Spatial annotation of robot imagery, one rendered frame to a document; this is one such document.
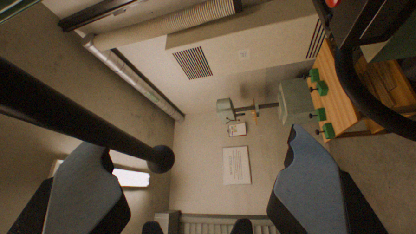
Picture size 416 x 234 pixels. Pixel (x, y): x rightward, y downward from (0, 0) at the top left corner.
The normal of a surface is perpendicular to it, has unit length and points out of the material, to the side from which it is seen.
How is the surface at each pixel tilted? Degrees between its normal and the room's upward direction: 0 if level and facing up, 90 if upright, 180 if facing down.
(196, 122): 90
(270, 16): 90
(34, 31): 180
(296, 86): 90
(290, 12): 90
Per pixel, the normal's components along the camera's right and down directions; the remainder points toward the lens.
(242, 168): -0.29, -0.38
